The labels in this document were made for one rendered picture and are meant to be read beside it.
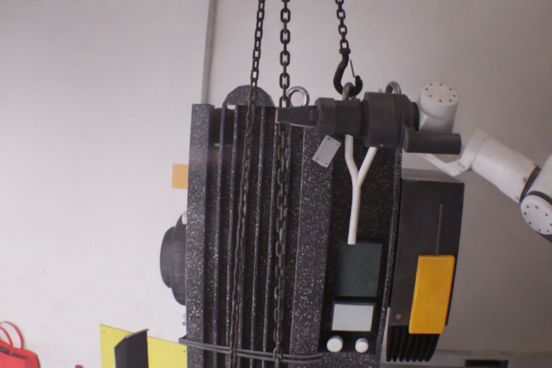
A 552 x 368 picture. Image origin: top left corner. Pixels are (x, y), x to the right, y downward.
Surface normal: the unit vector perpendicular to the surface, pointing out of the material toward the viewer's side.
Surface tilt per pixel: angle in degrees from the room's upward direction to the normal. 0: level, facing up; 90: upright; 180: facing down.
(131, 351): 90
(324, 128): 133
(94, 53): 90
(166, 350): 87
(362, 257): 90
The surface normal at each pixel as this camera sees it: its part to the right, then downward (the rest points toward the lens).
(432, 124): -0.01, 0.67
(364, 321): -0.15, 0.07
